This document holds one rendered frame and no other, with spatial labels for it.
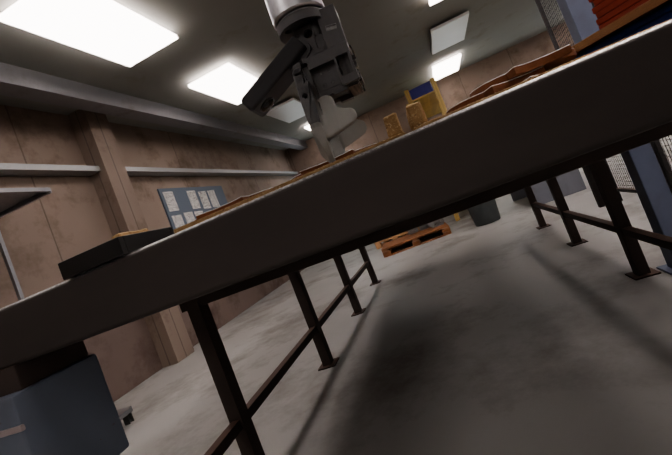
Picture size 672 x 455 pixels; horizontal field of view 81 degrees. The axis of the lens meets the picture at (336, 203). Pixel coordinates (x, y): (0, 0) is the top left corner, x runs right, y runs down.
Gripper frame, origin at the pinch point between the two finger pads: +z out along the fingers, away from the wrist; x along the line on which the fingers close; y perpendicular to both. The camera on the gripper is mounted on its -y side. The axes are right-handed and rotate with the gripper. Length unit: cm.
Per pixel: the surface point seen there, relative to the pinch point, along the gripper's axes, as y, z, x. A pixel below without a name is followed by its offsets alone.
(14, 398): -33.8, 12.9, -23.0
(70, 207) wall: -331, -93, 294
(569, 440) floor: 26, 94, 72
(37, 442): -33.5, 17.8, -22.5
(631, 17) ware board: 60, -10, 36
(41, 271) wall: -332, -34, 242
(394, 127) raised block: 9.2, -0.5, -8.2
